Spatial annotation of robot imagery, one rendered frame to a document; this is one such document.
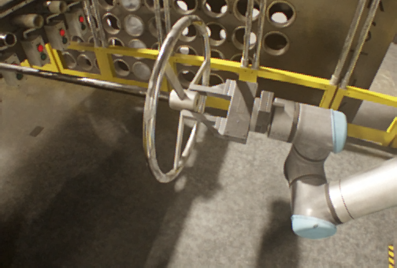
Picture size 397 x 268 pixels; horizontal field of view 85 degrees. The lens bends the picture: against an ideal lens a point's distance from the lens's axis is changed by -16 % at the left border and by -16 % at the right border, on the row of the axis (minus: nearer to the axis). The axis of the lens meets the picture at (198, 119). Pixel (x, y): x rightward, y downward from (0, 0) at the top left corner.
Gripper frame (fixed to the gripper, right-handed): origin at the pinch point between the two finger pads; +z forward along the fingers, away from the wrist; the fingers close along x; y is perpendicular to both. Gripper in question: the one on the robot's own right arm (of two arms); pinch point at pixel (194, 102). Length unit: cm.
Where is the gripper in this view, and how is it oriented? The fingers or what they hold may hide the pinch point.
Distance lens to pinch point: 58.8
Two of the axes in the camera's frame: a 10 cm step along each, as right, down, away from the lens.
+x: 2.6, -9.3, 2.5
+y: 1.6, 3.0, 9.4
